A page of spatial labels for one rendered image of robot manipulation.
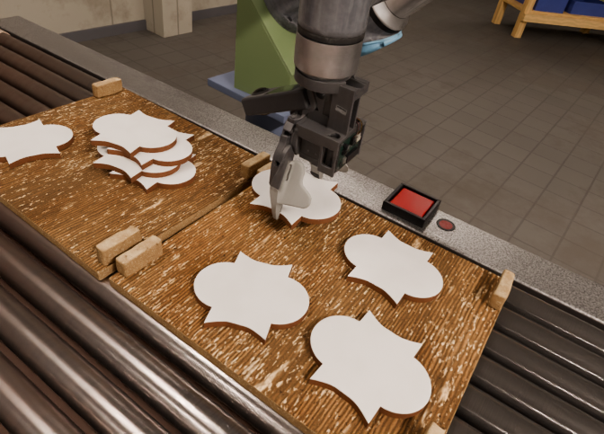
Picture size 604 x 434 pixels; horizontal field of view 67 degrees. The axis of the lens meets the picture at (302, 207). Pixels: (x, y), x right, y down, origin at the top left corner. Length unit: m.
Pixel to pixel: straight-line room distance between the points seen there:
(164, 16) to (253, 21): 3.08
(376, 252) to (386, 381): 0.20
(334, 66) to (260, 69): 0.66
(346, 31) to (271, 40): 0.63
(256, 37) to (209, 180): 0.49
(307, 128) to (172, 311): 0.27
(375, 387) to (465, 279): 0.24
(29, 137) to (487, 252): 0.77
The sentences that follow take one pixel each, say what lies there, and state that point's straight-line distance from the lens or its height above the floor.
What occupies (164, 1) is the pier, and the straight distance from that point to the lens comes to 4.17.
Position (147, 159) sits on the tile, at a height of 0.97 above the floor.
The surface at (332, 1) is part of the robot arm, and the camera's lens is 0.50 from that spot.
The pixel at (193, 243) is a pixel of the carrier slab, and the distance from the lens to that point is 0.64.
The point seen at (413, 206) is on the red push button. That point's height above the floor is 0.93.
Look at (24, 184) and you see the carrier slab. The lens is 0.79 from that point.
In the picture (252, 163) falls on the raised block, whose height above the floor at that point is 0.96.
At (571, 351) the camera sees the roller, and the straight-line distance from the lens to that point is 0.70.
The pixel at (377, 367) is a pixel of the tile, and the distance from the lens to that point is 0.53.
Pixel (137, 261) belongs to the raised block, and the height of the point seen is 0.95.
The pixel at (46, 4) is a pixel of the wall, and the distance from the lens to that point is 3.98.
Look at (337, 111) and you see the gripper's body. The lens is 0.55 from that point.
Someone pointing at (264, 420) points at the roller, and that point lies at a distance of 0.52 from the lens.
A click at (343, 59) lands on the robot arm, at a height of 1.20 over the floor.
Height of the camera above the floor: 1.37
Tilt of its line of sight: 38 degrees down
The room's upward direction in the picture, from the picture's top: 9 degrees clockwise
